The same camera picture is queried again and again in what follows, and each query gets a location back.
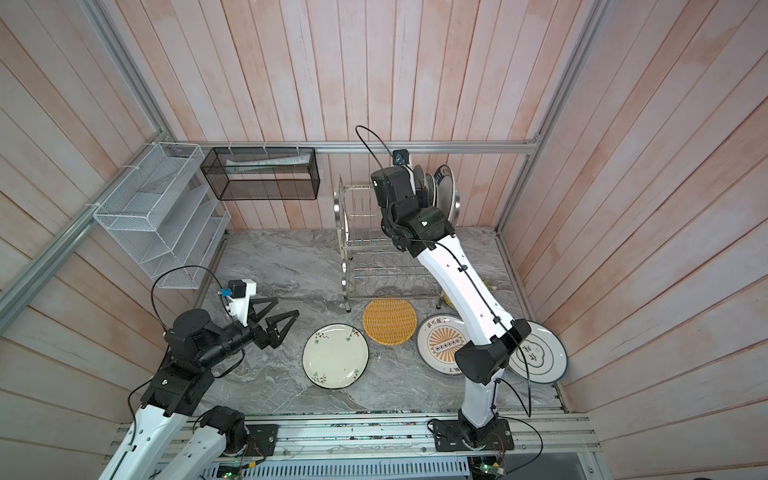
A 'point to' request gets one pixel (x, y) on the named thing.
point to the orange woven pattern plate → (389, 321)
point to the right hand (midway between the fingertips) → (408, 191)
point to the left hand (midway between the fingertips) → (288, 313)
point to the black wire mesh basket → (262, 173)
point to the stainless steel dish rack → (372, 266)
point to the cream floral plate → (335, 356)
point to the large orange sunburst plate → (439, 338)
